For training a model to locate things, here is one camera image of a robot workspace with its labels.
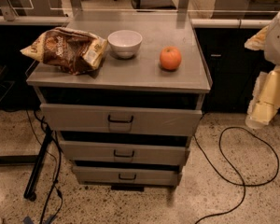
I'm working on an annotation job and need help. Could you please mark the brown yellow chip bag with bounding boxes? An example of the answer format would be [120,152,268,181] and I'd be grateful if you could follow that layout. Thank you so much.
[21,27,107,75]

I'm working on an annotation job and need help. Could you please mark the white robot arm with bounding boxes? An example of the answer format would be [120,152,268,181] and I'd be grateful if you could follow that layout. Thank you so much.
[245,11,280,129]

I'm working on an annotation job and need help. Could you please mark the grey top drawer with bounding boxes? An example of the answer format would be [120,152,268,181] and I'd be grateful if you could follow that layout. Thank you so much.
[40,104,202,136]

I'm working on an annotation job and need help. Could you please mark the grey metal drawer cabinet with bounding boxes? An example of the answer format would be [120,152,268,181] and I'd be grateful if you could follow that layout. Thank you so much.
[25,10,213,192]

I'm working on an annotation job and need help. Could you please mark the black floor cable right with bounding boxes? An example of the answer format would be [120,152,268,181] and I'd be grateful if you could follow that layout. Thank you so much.
[193,126,280,224]

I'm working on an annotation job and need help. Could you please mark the black floor cable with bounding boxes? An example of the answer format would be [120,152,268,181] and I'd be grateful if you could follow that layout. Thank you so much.
[25,109,63,224]
[193,126,280,224]

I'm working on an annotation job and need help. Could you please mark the grey drawer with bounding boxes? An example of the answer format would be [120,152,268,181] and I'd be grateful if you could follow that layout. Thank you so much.
[40,104,202,136]
[60,141,189,165]
[73,166,181,186]

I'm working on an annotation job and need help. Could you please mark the grey bottom drawer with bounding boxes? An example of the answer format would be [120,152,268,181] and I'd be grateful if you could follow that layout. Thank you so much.
[73,166,181,186]

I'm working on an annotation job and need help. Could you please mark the black stand leg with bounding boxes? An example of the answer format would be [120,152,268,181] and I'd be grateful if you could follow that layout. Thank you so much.
[23,126,51,202]

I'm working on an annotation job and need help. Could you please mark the black floor cable left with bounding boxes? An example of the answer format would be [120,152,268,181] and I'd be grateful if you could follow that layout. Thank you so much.
[25,109,63,224]

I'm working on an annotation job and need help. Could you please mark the orange fruit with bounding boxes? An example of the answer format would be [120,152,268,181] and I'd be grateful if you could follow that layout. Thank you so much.
[160,47,182,71]

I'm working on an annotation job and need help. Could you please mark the grey middle drawer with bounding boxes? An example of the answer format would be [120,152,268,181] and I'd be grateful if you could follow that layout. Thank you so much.
[60,141,189,165]

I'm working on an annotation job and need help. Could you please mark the white counter rail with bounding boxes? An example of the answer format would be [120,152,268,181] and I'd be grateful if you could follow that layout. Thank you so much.
[0,16,271,29]

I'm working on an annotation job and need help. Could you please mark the white ceramic bowl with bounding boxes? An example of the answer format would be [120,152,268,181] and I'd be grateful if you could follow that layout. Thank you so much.
[107,30,143,59]

